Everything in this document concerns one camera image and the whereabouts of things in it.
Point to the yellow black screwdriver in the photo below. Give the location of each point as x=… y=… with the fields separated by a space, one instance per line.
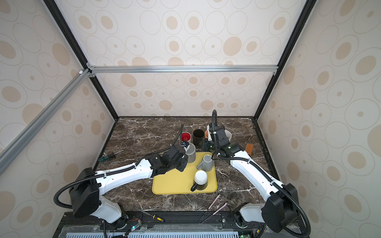
x=155 y=217

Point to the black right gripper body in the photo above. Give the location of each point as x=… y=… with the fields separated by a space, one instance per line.
x=209 y=146

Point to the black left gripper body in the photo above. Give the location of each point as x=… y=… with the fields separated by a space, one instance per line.
x=180 y=164

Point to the left aluminium frame bar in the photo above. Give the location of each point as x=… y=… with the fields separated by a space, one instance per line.
x=24 y=138

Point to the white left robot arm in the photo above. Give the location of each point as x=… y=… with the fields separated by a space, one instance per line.
x=85 y=196

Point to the pink tweezers left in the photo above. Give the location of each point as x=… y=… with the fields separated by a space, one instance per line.
x=214 y=201

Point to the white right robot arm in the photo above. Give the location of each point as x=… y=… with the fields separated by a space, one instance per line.
x=281 y=210

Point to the green handled screwdriver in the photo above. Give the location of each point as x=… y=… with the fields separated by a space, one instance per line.
x=109 y=156

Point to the grey mug lying back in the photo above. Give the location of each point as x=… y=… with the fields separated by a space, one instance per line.
x=206 y=164

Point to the white mug front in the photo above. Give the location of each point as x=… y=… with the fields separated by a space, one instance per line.
x=186 y=136

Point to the yellow plastic tray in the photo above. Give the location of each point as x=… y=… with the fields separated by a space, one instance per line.
x=176 y=182

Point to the white speckled mug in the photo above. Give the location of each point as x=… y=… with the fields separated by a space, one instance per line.
x=228 y=134

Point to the tall grey mug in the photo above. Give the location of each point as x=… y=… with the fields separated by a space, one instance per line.
x=191 y=152

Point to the horizontal aluminium frame bar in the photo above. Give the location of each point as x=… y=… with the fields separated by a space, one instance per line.
x=184 y=69

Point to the black mug white bottom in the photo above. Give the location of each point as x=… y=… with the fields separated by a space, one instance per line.
x=200 y=181

